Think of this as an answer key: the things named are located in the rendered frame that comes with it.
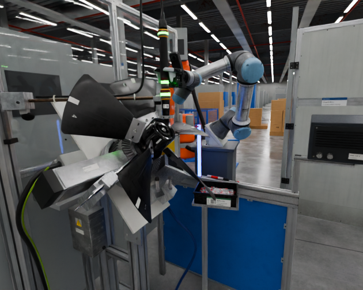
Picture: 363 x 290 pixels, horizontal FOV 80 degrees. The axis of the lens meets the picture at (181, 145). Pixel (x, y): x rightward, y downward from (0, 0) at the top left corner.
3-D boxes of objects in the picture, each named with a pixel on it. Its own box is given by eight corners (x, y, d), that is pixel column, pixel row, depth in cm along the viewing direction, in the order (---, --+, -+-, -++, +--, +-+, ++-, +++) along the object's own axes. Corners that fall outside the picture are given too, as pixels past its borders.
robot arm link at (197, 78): (196, 91, 123) (205, 78, 119) (187, 90, 114) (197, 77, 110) (187, 81, 125) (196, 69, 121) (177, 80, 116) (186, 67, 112)
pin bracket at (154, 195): (138, 195, 96) (150, 185, 92) (147, 191, 101) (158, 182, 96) (144, 207, 95) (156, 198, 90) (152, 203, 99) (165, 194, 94)
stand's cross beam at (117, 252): (106, 254, 115) (105, 247, 114) (112, 250, 119) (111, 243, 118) (132, 267, 106) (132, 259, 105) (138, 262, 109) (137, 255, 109)
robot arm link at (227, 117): (228, 122, 167) (242, 110, 161) (234, 133, 157) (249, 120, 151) (218, 114, 160) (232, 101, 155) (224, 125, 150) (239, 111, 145)
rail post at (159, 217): (159, 274, 170) (154, 180, 154) (162, 270, 174) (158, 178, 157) (163, 275, 168) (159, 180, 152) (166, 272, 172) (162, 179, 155)
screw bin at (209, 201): (192, 205, 111) (192, 191, 109) (199, 191, 126) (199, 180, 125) (237, 209, 105) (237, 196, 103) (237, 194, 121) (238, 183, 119)
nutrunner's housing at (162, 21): (162, 123, 97) (157, 10, 87) (162, 123, 100) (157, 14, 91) (170, 123, 97) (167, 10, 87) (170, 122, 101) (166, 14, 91)
